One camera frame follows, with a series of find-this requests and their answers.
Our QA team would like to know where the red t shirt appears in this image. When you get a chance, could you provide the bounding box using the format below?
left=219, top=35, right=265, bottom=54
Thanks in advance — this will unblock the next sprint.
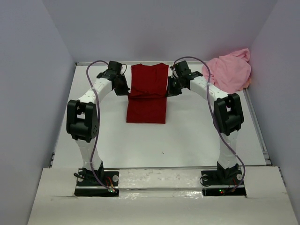
left=126, top=63, right=168, bottom=124

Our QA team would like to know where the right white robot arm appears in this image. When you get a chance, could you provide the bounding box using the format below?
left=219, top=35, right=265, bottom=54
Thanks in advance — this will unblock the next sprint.
left=166, top=57, right=246, bottom=189

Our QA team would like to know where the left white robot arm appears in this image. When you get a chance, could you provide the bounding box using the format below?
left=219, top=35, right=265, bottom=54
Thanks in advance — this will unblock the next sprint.
left=66, top=61, right=130, bottom=191

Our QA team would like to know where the pink t shirt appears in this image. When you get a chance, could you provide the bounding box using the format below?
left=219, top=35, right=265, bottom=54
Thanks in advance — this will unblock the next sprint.
left=202, top=48, right=251, bottom=94

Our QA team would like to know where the metal rail at front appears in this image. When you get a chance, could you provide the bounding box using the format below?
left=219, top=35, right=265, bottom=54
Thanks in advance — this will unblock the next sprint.
left=77, top=165, right=221, bottom=170

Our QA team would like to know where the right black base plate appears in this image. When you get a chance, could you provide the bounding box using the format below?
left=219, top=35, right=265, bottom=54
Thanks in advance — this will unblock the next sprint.
left=199, top=170, right=247, bottom=196

